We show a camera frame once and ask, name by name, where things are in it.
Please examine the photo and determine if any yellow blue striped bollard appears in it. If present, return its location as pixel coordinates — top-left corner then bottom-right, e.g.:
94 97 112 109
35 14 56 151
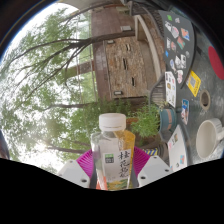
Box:
143 148 159 157

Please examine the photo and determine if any black laptop with stickers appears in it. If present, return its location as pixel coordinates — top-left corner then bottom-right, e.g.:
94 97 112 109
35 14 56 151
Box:
158 9 197 89

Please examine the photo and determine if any dark-trunked green tree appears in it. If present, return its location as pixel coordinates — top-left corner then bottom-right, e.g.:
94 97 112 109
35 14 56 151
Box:
0 9 136 101

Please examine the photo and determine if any green plant in teal pot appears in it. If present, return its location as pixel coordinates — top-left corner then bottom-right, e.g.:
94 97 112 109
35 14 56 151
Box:
128 101 177 138

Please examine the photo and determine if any clear white-capped drink bottle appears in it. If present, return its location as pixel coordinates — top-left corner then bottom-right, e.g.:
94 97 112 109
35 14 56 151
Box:
90 112 137 191

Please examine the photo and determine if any silver laptop with stickers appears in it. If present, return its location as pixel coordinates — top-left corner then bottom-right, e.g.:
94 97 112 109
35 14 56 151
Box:
167 124 189 173

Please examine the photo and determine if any small blue picture card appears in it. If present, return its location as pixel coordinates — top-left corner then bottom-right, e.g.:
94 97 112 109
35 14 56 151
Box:
180 98 190 125

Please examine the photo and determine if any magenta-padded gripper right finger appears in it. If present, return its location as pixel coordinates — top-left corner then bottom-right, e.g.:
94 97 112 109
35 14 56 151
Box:
131 146 174 188

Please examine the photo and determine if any white ceramic mug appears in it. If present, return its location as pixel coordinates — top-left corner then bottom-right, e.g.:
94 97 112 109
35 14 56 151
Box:
195 117 224 160

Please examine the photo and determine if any yellow square card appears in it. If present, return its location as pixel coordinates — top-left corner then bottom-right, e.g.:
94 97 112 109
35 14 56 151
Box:
186 69 202 98

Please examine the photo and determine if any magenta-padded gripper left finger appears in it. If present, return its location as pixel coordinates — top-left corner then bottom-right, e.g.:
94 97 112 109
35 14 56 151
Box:
57 149 98 190

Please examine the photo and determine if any white sticker sheet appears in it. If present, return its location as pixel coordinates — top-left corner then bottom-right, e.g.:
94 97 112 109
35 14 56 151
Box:
164 70 178 108

